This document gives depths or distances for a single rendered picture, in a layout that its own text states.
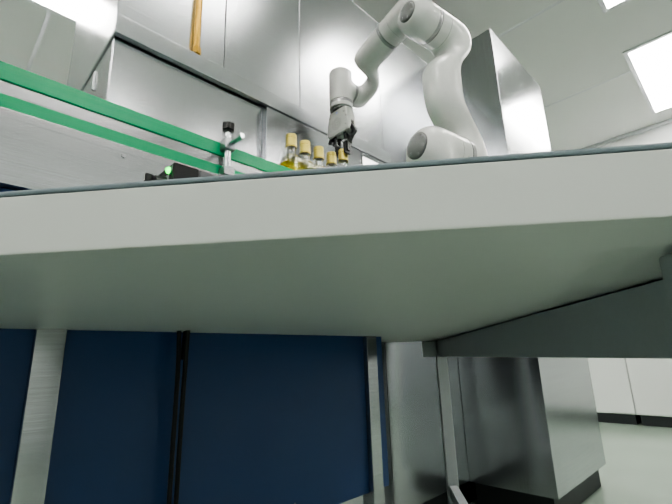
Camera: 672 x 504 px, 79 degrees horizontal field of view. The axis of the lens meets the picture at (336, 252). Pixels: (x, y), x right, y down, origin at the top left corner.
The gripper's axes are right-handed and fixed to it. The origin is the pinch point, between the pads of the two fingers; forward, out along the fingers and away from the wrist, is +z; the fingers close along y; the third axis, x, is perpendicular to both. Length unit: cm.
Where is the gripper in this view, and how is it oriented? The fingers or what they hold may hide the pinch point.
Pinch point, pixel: (343, 150)
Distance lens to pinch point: 148.6
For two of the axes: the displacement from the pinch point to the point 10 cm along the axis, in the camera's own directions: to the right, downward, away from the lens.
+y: 7.0, -2.0, -6.8
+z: 0.3, 9.7, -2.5
